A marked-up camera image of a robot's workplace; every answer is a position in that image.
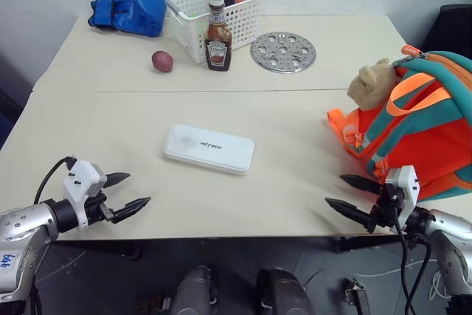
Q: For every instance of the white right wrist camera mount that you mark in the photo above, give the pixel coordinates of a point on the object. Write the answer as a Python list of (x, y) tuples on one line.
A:
[(407, 182)]

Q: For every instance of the orange and teal backpack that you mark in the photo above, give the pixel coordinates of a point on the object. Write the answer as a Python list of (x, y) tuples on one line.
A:
[(424, 138)]

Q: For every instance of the round metal steamer plate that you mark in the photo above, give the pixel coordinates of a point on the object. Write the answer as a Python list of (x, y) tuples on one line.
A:
[(283, 51)]

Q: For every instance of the dark grey rounded shape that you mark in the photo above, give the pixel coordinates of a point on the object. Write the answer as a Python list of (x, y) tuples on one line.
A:
[(193, 293), (284, 294)]

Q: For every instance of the beige plush bear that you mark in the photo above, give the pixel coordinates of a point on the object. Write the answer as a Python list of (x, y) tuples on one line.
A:
[(368, 90)]

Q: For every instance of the red potato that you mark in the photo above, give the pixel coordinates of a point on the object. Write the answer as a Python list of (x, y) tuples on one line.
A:
[(162, 61)]

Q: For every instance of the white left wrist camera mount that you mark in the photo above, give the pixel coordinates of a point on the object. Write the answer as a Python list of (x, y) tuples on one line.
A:
[(83, 178)]

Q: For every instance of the small black metal stand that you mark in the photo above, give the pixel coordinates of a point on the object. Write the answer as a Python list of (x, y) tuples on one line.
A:
[(357, 294)]

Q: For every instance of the ketchup bottle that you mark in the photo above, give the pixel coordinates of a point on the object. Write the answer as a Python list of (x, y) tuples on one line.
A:
[(218, 49)]

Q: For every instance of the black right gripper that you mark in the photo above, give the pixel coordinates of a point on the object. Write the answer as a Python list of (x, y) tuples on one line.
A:
[(386, 207)]

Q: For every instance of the white rectangular box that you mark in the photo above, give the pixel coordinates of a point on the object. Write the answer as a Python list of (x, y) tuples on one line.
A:
[(210, 149)]

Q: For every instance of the black table frame bar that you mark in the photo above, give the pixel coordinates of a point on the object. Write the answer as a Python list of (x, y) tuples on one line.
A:
[(365, 243)]

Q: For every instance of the black chair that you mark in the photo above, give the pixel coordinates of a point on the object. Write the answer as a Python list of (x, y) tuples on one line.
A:
[(453, 27)]

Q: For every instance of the blue boxing glove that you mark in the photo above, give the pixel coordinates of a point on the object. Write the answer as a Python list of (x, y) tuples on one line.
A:
[(136, 9)]

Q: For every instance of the white perforated plastic basket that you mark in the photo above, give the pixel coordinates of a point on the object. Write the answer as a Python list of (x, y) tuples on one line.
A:
[(244, 23)]

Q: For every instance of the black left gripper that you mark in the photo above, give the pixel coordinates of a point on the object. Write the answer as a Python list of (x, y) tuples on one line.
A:
[(97, 208)]

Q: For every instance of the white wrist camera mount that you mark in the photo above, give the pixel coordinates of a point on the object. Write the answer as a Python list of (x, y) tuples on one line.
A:
[(83, 178), (407, 182)]

